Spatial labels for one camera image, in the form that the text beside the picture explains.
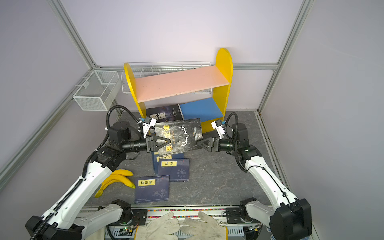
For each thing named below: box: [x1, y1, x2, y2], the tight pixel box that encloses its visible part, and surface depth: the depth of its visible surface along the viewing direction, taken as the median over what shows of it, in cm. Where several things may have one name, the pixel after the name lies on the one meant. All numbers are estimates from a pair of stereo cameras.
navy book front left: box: [134, 175, 170, 204], surface depth 83 cm
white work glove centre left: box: [135, 211, 180, 240], surface depth 72 cm
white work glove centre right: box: [180, 211, 227, 240], surface depth 72 cm
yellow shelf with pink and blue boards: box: [124, 48, 234, 134], surface depth 79 cm
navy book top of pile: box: [158, 159, 190, 182], surface depth 90 cm
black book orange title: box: [154, 118, 203, 156], surface depth 69 cm
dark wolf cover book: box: [146, 104, 185, 123], surface depth 94 cm
